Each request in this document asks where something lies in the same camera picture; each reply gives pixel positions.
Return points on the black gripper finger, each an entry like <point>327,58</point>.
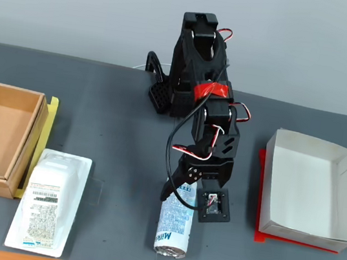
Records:
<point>175,182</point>

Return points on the brown cardboard box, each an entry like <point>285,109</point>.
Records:
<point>23,153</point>

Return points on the yellow paper sheet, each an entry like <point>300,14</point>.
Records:
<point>52,112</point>

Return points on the white blue drink can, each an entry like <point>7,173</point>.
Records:
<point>173,228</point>

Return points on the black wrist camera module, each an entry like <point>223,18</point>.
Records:
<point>214,208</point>

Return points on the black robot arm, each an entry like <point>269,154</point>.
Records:
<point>196,61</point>

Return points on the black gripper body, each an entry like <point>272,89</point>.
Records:
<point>211,168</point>

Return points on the white paper box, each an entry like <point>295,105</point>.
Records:
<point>301,195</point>

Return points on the red tape strip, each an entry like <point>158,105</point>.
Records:
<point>212,91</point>

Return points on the white blister package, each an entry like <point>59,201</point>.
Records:
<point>48,203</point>

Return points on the red paper sheet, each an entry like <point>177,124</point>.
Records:
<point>260,238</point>

